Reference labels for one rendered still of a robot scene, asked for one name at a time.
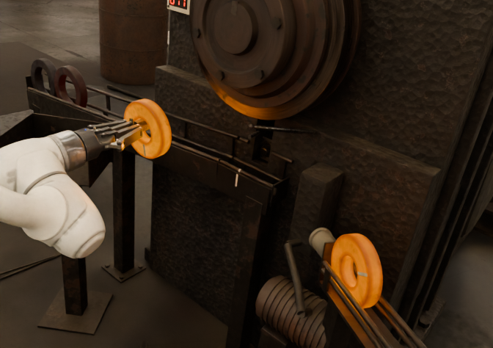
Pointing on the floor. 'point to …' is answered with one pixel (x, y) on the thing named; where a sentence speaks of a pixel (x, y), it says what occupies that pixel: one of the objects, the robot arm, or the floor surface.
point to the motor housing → (289, 316)
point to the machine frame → (346, 151)
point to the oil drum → (133, 29)
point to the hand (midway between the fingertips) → (146, 123)
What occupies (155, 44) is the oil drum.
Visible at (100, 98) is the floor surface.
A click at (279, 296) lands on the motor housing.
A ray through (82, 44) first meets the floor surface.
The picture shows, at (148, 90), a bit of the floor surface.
